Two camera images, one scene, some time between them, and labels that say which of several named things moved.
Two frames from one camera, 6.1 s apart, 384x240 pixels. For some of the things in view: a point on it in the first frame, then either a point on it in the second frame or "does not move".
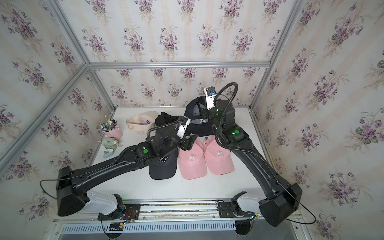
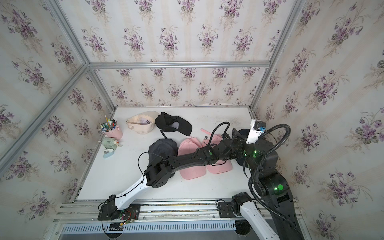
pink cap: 219,159 does not move
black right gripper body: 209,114 to 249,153
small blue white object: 108,153 does not move
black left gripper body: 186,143 to 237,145
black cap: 198,126 to 243,161
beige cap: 142,123 does not move
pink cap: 192,162 does not move
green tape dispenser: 110,143 does not move
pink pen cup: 111,128 does not move
